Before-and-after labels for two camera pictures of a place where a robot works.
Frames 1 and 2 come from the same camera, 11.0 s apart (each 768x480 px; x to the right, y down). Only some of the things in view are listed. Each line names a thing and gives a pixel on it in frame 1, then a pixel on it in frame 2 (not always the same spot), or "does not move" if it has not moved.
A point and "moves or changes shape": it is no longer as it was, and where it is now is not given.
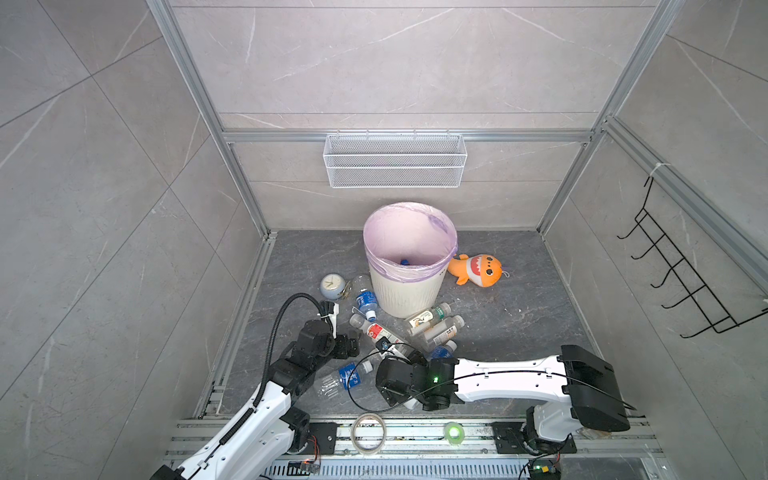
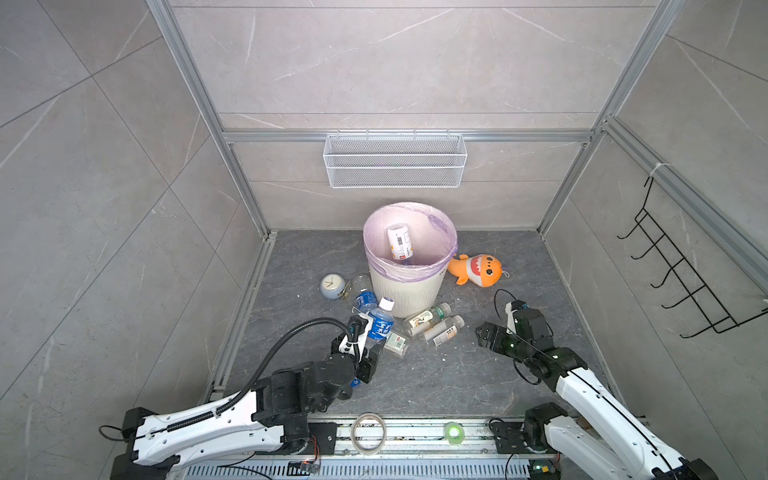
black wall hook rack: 721,319 does not move
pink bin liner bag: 409,241 does not move
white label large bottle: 413,404 → 400,241
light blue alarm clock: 332,286 does not move
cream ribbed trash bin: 408,299 does not move
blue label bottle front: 338,382 moves or changes shape
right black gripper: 392,398 → 499,332
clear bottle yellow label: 445,331 does not move
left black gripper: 346,351 → 368,367
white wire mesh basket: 395,160 does not move
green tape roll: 454,440 does not move
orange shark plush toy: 483,270 does not move
